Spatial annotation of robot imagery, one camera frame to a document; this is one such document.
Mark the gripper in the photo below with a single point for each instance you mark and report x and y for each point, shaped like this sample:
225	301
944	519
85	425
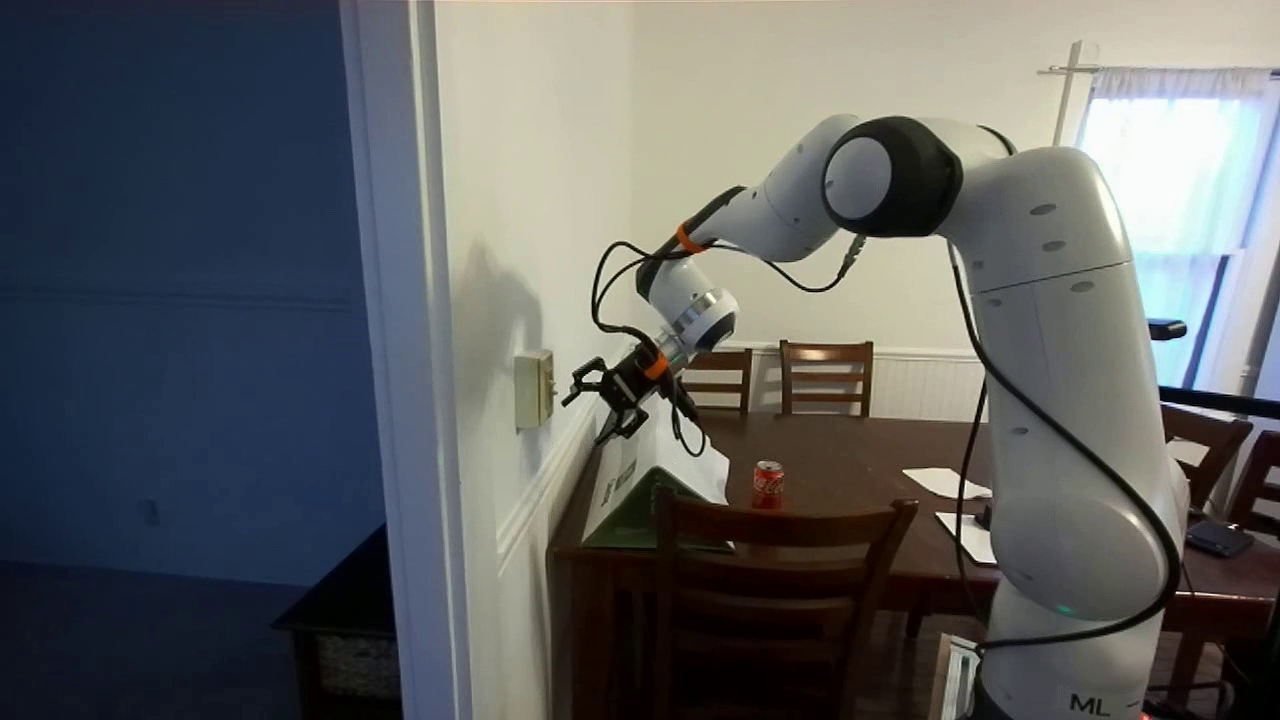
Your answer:
634	384

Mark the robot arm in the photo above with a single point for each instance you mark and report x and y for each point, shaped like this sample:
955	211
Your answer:
1050	300

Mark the white and green cardboard box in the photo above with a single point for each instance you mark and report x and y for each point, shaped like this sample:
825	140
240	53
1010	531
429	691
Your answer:
640	490

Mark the dark wooden dining chair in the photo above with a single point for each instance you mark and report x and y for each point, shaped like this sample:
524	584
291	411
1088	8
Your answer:
826	380
722	385
1262	490
770	600
1210	440

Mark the red soda can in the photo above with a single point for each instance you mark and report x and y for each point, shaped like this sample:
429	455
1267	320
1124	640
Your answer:
768	486

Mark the dark wooden dining table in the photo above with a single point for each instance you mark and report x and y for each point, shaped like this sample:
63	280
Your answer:
850	450

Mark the dark side table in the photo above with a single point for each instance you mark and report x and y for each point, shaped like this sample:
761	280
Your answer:
345	620

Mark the white paper sheet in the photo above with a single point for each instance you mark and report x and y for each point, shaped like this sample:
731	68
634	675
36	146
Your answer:
945	483
972	538

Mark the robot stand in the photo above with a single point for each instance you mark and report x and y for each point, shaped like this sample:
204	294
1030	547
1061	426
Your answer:
958	680

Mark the black bar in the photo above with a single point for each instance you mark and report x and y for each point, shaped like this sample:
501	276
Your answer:
1220	402

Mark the window with white curtain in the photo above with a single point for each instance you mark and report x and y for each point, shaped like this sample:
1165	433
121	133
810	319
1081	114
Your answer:
1180	180

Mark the black flat device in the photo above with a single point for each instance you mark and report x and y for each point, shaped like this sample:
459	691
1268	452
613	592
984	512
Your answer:
1218	538

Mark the beige wall switch plate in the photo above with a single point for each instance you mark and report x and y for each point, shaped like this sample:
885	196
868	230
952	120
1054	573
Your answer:
533	389

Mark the camera on mount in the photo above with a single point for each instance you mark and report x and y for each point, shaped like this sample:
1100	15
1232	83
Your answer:
1166	329

